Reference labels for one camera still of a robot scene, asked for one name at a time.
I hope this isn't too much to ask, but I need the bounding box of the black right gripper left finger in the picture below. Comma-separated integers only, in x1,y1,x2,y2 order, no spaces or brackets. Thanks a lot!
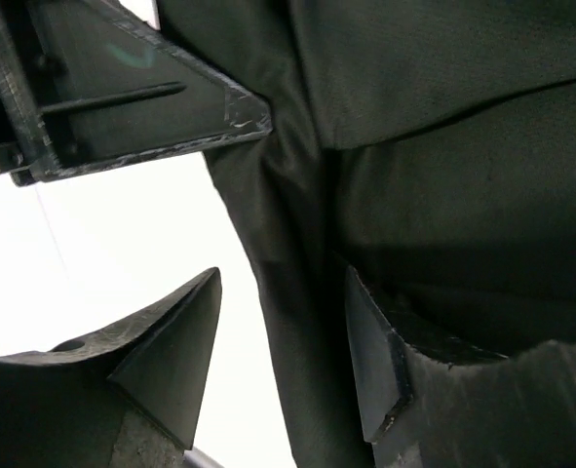
0,268,222,467

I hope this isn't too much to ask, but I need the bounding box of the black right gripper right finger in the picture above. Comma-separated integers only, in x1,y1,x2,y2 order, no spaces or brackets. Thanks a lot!
345,268,576,467

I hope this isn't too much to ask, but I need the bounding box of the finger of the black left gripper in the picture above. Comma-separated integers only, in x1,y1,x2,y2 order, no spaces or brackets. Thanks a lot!
0,1,272,186

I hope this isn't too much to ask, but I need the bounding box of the black t shirt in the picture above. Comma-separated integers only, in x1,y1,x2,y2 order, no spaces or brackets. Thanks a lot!
158,1,576,467

